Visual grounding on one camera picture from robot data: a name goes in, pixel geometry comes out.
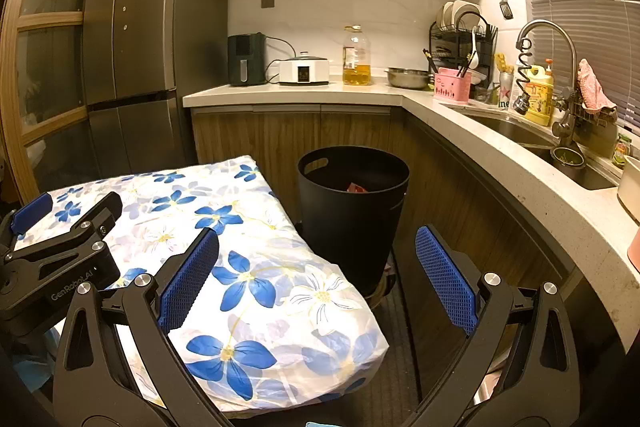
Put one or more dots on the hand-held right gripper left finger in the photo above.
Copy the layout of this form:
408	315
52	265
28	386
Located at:
190	279

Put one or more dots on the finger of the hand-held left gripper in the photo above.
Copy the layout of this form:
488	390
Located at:
32	213
95	217

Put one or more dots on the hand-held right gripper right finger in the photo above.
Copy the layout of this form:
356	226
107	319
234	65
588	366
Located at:
447	279

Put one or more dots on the black trash bin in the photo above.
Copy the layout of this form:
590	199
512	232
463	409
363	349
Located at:
350	232

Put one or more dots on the clear red-printed plastic bag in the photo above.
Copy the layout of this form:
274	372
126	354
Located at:
356	188

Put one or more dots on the blue floral tablecloth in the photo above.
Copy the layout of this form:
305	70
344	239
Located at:
280	307

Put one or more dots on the steel sink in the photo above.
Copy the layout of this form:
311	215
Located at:
510	132

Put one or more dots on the steel sink strainer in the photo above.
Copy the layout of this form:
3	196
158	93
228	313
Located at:
567	157

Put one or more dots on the wooden framed glass door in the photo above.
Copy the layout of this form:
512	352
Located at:
45	22

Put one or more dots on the pink utensil holder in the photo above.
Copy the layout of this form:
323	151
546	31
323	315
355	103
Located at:
452	87

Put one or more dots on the dark grey refrigerator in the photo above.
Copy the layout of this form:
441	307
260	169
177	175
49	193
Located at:
150	32

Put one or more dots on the drink can with red star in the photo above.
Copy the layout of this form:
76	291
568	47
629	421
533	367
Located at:
507	94

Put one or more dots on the yellow detergent bottle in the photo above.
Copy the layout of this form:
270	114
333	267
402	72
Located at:
540	102

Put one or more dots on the white basin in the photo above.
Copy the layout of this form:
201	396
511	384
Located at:
631	192

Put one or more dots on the steel bowl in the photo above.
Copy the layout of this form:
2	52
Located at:
407	79

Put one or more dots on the small glass jar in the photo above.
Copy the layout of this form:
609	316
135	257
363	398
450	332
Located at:
621	152

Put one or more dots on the kitchen countertop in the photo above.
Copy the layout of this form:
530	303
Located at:
300	93

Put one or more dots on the black air fryer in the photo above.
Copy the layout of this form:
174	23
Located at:
245	59

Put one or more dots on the white ladle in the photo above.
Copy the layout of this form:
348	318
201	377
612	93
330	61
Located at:
474	54

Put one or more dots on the black dish rack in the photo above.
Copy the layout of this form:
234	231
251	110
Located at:
442	47

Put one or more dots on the cooking oil bottle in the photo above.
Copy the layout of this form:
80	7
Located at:
357	62

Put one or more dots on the white electric cooker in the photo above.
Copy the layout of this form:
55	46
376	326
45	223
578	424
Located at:
304	71

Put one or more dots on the pink dish cloth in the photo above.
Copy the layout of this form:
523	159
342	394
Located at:
592	89

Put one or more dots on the white plate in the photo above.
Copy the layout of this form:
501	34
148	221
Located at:
467	9
450	13
441	17

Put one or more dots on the steel kitchen faucet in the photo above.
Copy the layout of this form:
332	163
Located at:
550	27

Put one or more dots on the window blinds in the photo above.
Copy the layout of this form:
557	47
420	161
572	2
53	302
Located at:
590	7

